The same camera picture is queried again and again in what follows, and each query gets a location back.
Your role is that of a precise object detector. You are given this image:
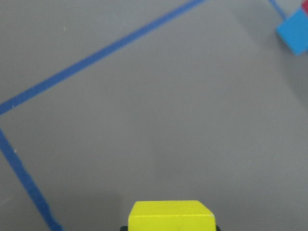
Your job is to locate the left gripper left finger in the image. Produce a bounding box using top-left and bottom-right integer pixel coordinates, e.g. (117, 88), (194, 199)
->
(119, 226), (128, 231)

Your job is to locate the red wooden block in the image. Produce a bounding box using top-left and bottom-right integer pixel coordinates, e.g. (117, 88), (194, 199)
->
(301, 0), (308, 14)

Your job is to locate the blue wooden block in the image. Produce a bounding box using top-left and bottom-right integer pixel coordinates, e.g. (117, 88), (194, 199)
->
(276, 7), (308, 56)

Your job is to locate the yellow wooden block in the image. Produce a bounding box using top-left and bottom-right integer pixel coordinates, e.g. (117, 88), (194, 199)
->
(128, 200), (217, 231)

